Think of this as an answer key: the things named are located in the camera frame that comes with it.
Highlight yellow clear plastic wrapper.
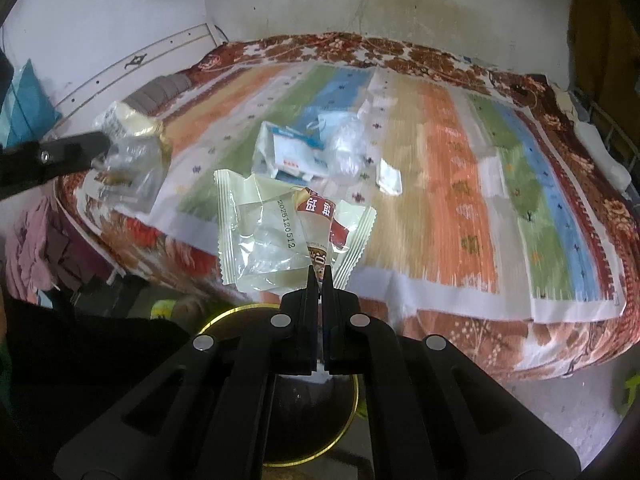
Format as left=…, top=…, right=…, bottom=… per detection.
left=92, top=101, right=172, bottom=214

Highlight small silver sachet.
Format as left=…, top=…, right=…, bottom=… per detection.
left=375, top=158, right=402, bottom=196

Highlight white green medicine box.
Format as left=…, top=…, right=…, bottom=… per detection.
left=252, top=122, right=330, bottom=182

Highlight clear plastic bag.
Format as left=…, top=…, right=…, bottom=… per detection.
left=324, top=113, right=369, bottom=182

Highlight dark round trash bin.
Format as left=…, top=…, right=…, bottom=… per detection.
left=196, top=302, right=362, bottom=468

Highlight white bed headboard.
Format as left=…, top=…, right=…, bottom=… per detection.
left=46, top=23, right=222, bottom=140

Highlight teal tote bag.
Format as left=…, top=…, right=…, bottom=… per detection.
left=0, top=60, right=62, bottom=148

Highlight pink cloth pile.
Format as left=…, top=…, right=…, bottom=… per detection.
left=4, top=196, right=78, bottom=304

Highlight striped colourful woven mat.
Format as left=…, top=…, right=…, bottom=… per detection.
left=75, top=63, right=627, bottom=323

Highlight white foam pieces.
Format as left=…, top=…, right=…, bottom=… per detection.
left=574, top=122, right=631, bottom=192

